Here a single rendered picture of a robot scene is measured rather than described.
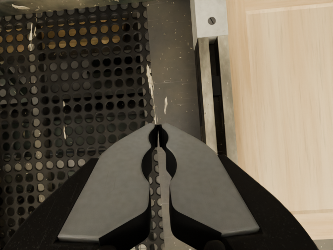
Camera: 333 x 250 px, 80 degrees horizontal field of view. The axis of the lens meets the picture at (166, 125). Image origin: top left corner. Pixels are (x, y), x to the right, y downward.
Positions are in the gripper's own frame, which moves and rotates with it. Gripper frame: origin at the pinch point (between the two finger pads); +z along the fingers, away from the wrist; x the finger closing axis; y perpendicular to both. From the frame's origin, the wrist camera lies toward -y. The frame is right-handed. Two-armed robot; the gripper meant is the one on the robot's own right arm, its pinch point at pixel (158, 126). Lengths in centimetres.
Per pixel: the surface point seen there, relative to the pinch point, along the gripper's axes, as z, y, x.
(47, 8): 44, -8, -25
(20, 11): 45, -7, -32
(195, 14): 33.3, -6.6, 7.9
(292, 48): 33.9, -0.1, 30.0
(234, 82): 31.1, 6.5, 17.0
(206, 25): 32.0, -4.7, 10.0
